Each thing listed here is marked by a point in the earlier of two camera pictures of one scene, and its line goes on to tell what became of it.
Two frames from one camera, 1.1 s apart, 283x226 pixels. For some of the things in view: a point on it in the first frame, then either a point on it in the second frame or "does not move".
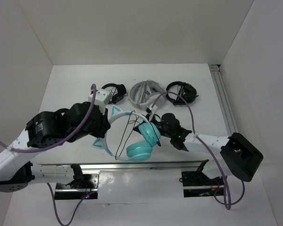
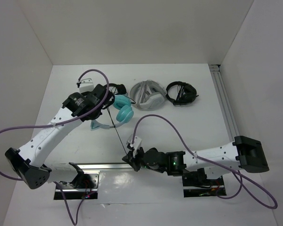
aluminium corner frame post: [223, 99] does not move
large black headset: [187, 90] does not move
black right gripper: [137, 128] → [130, 159]
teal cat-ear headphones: [139, 150] → [123, 104]
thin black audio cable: [123, 133] → [112, 123]
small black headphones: [120, 92] does not move
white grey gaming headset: [143, 93] does not move
